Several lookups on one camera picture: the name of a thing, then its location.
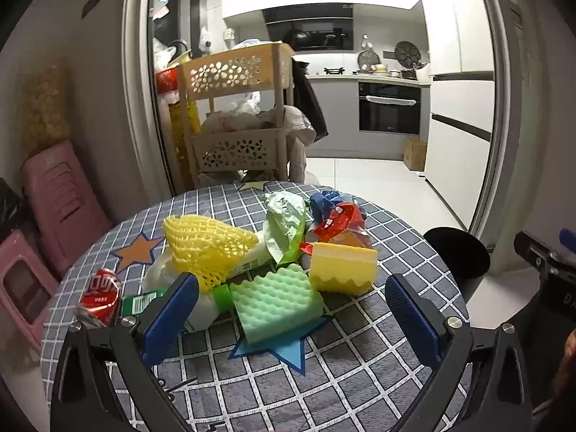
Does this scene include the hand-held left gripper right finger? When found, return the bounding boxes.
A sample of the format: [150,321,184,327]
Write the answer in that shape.
[384,274,534,432]

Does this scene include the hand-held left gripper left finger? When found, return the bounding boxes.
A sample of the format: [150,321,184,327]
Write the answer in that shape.
[49,272,201,432]

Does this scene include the black trash bin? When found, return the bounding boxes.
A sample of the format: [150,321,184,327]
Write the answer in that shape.
[423,227,491,307]

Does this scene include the green plastic bag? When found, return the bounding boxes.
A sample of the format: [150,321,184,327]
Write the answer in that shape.
[262,191,310,267]

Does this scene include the person's right hand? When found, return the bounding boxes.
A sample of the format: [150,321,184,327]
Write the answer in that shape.
[557,329,576,408]

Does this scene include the green-capped white bottle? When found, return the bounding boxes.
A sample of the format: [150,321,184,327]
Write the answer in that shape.
[121,284,235,334]

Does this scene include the white plastic bag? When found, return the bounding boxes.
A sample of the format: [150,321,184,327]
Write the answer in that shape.
[141,249,185,295]

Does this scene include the grey checked tablecloth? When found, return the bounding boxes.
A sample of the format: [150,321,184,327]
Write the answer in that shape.
[40,180,471,432]

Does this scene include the crushed red soda can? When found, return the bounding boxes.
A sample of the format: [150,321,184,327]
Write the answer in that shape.
[74,267,123,328]

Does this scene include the yellow foam fruit net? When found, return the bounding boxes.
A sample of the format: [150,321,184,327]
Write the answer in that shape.
[163,215,259,292]

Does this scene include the yellow wavy sponge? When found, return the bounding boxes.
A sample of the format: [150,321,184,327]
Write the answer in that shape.
[308,242,379,297]

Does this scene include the white and green bottle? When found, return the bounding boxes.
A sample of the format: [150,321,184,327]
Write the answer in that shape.
[222,239,276,282]

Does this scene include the green wavy sponge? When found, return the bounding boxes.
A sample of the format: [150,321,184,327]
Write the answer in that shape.
[229,264,325,345]

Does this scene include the red snack wrapper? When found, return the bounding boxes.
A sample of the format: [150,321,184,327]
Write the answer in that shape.
[299,202,375,255]

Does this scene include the crumpled blue plastic bag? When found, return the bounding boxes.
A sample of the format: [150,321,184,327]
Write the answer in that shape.
[310,189,358,226]

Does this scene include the small cardboard box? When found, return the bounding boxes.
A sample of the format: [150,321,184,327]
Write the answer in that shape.
[404,137,428,172]

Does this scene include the white refrigerator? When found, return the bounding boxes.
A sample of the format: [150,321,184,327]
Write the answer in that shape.
[427,72,495,230]

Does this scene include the stack of pink stools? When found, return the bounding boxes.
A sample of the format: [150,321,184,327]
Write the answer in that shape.
[20,139,113,275]

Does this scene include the pink plastic stool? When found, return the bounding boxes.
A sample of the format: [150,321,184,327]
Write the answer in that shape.
[0,229,59,354]

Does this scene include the black bag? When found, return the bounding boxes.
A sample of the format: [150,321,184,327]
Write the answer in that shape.
[0,177,28,244]

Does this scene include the built-in black oven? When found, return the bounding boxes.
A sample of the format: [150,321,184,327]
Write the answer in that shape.
[359,82,422,135]

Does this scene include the pale cloth bag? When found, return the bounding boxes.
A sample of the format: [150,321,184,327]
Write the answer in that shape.
[283,105,318,183]

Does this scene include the white bags in rack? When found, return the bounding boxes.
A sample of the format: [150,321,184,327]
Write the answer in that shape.
[200,92,282,133]

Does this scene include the white kitchen counter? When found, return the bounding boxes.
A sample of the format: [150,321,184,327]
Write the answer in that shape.
[306,72,433,161]

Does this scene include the round hanging pan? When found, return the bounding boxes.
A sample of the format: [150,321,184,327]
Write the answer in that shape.
[393,40,421,67]

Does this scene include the red plastic bag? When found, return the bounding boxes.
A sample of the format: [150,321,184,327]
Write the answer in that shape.
[155,67,181,96]

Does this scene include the black hanging jacket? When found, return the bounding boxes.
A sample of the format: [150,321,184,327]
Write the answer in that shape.
[290,56,329,142]

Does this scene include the bag of yellow snacks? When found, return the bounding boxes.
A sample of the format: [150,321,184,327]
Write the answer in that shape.
[20,60,73,158]

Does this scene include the round grey plate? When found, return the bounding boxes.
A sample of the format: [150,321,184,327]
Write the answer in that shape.
[357,50,381,72]

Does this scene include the beige plastic storage rack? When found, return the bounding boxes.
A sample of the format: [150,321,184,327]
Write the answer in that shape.
[175,42,295,185]

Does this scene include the black range hood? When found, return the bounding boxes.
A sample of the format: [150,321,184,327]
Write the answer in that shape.
[262,4,355,51]

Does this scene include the grey sliding door frame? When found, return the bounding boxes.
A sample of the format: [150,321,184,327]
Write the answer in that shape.
[468,0,528,275]
[121,0,183,196]

